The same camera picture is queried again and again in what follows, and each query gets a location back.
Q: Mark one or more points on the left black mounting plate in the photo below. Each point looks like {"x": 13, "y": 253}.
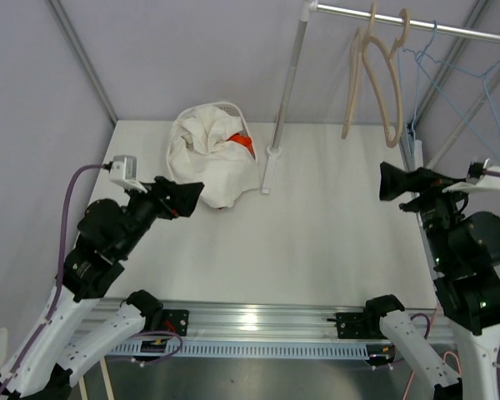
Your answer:
{"x": 170, "y": 320}

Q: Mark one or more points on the white t shirt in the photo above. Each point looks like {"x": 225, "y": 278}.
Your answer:
{"x": 194, "y": 153}

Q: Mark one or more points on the black mounting plate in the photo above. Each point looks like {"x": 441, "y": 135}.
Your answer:
{"x": 170, "y": 320}
{"x": 355, "y": 326}

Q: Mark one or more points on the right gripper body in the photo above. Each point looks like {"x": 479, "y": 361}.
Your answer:
{"x": 437, "y": 207}

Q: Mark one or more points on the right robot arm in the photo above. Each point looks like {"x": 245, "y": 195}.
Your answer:
{"x": 466, "y": 251}

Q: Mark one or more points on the orange t shirt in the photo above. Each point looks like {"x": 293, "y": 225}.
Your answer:
{"x": 243, "y": 140}

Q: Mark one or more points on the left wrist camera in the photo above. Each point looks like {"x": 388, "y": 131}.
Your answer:
{"x": 123, "y": 173}

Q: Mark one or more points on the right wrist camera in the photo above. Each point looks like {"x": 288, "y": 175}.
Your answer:
{"x": 482, "y": 176}

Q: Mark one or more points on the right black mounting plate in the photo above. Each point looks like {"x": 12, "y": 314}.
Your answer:
{"x": 355, "y": 326}

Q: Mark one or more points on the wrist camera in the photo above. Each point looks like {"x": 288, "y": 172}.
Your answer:
{"x": 482, "y": 176}
{"x": 123, "y": 173}

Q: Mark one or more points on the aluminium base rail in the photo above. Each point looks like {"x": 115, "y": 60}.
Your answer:
{"x": 256, "y": 323}

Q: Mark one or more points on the white perforated plastic basket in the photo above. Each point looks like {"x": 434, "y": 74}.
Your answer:
{"x": 243, "y": 168}

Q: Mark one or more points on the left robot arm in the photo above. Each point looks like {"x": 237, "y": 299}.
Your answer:
{"x": 49, "y": 363}

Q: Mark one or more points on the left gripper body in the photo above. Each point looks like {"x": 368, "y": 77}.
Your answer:
{"x": 144, "y": 209}

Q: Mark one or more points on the white clothes rack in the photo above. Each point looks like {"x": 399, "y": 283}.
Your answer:
{"x": 307, "y": 9}

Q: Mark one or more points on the white slotted cable duct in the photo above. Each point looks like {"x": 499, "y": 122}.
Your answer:
{"x": 262, "y": 350}

